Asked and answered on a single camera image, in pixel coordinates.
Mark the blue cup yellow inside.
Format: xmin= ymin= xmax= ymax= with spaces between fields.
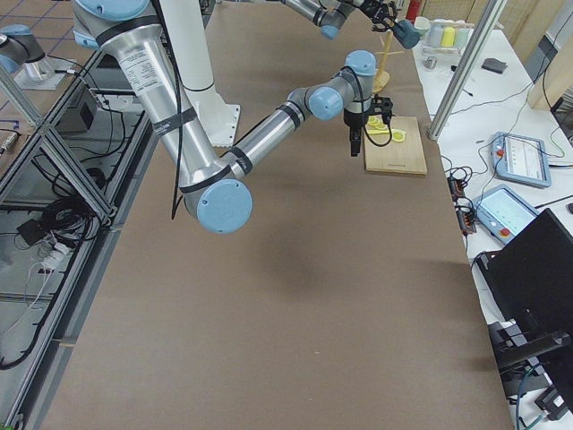
xmin=392 ymin=20 xmax=420 ymax=49

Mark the aluminium frame post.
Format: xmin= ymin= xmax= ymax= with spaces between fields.
xmin=427 ymin=0 xmax=507 ymax=141

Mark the wooden cup storage rack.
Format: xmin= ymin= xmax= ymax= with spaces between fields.
xmin=373 ymin=32 xmax=404 ymax=93

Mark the red cylinder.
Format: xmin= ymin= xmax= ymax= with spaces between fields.
xmin=406 ymin=0 xmax=423 ymax=23

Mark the black monitor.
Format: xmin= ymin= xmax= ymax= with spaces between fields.
xmin=482 ymin=209 xmax=572 ymax=408

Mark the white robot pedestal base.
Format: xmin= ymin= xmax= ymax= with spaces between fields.
xmin=159 ymin=0 xmax=240 ymax=148

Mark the teach pendant near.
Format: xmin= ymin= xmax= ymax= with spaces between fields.
xmin=474 ymin=185 xmax=540 ymax=245

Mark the bamboo cutting board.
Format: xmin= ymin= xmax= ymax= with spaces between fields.
xmin=364 ymin=116 xmax=427 ymax=176

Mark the teach pendant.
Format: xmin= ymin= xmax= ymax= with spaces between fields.
xmin=474 ymin=185 xmax=540 ymax=245
xmin=491 ymin=132 xmax=552 ymax=188

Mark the lemon slice front left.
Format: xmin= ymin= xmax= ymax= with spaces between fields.
xmin=391 ymin=129 xmax=407 ymax=142

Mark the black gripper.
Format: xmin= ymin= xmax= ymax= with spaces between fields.
xmin=343 ymin=94 xmax=393 ymax=157
xmin=360 ymin=0 xmax=398 ymax=31

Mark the small metal cup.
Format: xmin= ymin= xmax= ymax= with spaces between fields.
xmin=424 ymin=56 xmax=438 ymax=70

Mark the light blue bowl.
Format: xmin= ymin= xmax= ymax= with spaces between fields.
xmin=414 ymin=16 xmax=431 ymax=39

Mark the grey cup on tray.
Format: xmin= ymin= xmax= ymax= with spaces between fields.
xmin=427 ymin=23 xmax=444 ymax=47

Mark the yellow cup on tray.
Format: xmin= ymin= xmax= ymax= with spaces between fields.
xmin=440 ymin=26 xmax=456 ymax=48

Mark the teach pendant far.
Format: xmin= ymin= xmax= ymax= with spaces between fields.
xmin=491 ymin=132 xmax=552 ymax=188

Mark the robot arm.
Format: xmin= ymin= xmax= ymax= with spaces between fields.
xmin=280 ymin=0 xmax=398 ymax=39
xmin=72 ymin=1 xmax=381 ymax=234

